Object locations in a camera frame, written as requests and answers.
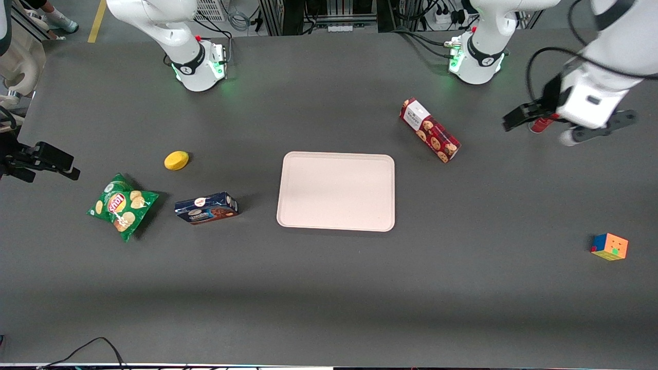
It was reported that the thin black cable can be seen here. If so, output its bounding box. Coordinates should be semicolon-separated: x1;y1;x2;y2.
37;337;128;370

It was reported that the red tartan cookie box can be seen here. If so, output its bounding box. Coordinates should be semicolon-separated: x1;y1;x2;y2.
399;97;462;163

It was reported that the dark blue cookie box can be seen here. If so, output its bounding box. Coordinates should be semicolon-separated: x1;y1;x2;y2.
174;192;239;226

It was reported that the white power strip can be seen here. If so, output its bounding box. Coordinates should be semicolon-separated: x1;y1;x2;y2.
431;7;468;29

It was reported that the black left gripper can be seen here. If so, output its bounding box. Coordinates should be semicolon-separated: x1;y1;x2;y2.
502;72;567;133

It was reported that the black metal rack frame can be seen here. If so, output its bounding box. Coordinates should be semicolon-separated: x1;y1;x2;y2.
259;0;382;36

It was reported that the cream plastic tray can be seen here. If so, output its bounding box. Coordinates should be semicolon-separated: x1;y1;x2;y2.
277;151;396;232

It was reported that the small red object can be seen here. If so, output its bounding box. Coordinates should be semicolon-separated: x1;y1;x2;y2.
529;115;560;135

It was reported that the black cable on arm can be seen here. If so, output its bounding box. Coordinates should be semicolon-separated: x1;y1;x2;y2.
524;46;658;106

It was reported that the white mesh basket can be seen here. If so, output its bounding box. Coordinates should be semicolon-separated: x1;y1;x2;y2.
194;0;228;23

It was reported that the green chips bag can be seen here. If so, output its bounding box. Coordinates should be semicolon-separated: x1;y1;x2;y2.
86;173;160;243

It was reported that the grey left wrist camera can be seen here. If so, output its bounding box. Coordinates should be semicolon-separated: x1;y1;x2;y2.
559;109;638;147

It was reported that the white sneaker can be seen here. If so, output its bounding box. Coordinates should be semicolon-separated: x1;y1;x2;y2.
40;2;80;34

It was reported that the colourful puzzle cube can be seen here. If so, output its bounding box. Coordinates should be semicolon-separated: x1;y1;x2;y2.
590;232;629;262

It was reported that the yellow lemon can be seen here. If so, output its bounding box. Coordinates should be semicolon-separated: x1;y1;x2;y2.
164;151;190;171

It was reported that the coiled grey cable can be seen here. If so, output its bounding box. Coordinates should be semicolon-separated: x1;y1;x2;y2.
227;4;251;32

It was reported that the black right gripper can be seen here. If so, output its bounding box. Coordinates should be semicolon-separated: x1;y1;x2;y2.
0;131;81;183

